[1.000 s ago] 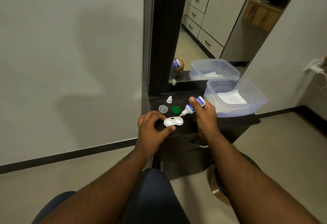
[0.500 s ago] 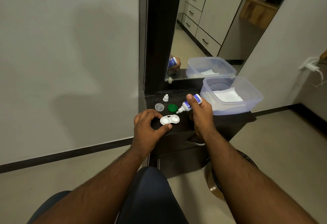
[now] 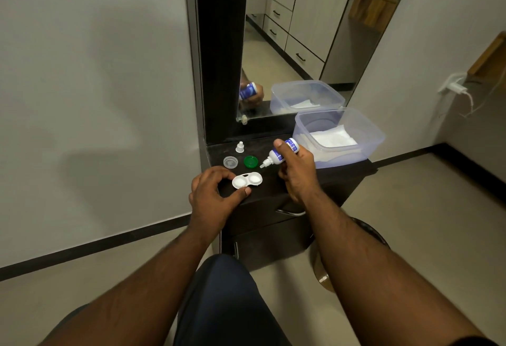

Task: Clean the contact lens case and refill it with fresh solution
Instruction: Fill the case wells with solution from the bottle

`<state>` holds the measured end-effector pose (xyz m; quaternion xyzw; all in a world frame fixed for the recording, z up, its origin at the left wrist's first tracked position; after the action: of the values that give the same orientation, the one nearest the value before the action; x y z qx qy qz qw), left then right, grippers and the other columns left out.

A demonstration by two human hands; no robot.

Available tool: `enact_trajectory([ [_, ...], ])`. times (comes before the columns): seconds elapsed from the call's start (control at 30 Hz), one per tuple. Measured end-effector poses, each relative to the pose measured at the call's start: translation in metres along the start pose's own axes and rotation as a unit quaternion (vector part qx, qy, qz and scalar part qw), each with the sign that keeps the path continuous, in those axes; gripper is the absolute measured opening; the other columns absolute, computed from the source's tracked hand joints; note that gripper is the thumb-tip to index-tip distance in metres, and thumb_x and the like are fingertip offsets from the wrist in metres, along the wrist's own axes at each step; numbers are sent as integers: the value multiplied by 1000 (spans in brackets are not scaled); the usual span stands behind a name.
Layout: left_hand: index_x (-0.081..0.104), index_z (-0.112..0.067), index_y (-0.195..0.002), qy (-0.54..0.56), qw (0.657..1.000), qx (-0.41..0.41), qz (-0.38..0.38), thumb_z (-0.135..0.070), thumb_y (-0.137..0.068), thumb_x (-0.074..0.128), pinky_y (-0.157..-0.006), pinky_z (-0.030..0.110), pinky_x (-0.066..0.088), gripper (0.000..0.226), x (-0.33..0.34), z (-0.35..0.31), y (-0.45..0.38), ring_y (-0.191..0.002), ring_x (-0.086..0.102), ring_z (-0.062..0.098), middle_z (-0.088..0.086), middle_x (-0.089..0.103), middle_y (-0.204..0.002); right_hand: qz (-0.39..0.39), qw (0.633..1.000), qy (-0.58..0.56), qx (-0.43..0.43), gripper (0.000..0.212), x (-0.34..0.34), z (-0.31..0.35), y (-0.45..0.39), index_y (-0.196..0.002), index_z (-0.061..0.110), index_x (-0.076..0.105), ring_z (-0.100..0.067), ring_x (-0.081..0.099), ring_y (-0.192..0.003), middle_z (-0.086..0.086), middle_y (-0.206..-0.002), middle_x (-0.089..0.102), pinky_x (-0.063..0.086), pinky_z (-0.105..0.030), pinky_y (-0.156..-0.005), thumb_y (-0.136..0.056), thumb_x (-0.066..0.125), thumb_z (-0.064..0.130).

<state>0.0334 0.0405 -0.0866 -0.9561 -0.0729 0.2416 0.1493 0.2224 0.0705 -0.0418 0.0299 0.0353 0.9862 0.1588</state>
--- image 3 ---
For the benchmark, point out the person's left hand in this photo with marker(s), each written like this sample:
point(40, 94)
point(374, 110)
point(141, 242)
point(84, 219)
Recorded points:
point(211, 207)

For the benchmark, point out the person's right hand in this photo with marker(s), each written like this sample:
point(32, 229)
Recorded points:
point(300, 176)

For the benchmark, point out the small solution dropper bottle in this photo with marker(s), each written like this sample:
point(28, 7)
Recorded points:
point(276, 156)

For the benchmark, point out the white contact lens case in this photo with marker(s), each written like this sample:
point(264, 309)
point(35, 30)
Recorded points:
point(247, 180)

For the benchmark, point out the translucent lens case cap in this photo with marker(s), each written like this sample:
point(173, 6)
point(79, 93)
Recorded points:
point(230, 162)

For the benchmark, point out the green lens case cap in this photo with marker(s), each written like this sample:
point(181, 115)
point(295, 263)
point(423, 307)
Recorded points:
point(250, 161)

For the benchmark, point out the white bottle cap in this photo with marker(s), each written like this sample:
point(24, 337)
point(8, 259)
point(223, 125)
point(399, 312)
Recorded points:
point(239, 147)

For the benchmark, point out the person's right forearm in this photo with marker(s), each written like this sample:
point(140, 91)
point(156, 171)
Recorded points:
point(383, 278)

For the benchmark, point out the person's left forearm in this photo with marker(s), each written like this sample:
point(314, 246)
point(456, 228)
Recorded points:
point(134, 290)

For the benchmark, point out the clear plastic container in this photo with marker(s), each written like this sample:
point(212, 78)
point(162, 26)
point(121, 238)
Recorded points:
point(340, 160)

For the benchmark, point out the stack of white tissues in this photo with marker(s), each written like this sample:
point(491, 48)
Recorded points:
point(334, 138)

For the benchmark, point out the black dresser cabinet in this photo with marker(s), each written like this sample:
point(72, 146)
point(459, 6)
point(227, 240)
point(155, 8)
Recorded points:
point(269, 247)

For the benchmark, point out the trash bin with black liner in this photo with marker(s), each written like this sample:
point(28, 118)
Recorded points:
point(318, 270)

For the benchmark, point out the dark blue trousers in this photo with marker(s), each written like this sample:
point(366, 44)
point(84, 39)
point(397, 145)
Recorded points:
point(225, 306)

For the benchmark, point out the dresser mirror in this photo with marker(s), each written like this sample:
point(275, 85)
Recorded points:
point(269, 69)

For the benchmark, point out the black shirt sleeve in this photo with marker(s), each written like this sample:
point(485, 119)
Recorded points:
point(474, 341)

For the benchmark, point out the white wall charger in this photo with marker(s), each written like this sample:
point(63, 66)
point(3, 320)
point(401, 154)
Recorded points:
point(454, 87)

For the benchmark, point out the wooden wall shelf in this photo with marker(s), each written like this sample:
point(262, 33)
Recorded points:
point(490, 59)

